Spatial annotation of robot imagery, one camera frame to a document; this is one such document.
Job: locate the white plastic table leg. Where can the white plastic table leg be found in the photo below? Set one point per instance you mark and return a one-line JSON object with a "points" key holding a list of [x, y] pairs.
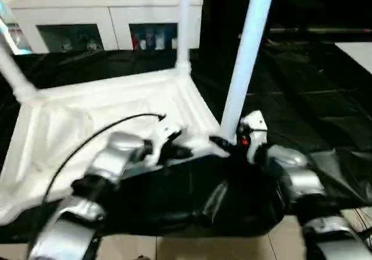
{"points": [[14, 68], [183, 24], [247, 53]]}

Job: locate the white plastic table top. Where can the white plastic table top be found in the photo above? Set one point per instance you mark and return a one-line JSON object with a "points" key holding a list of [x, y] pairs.
{"points": [[87, 111]]}

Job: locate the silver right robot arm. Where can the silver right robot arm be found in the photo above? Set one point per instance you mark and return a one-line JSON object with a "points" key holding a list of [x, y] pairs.
{"points": [[299, 178]]}

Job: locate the black work surface mat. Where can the black work surface mat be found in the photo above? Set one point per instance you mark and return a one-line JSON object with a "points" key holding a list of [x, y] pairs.
{"points": [[305, 111]]}

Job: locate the black metal bar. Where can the black metal bar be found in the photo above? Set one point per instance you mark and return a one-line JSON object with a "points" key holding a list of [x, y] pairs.
{"points": [[319, 31]]}

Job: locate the white flat board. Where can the white flat board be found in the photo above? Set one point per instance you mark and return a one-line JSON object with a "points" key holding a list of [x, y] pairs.
{"points": [[357, 55]]}

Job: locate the white glass-door cabinet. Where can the white glass-door cabinet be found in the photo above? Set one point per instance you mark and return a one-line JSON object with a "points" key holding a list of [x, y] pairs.
{"points": [[101, 12]]}

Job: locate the white and turquoise rack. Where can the white and turquoise rack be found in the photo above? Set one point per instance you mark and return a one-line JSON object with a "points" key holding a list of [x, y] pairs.
{"points": [[14, 39]]}

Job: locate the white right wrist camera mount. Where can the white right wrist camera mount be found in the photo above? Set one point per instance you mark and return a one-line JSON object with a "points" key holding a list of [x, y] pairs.
{"points": [[255, 120]]}

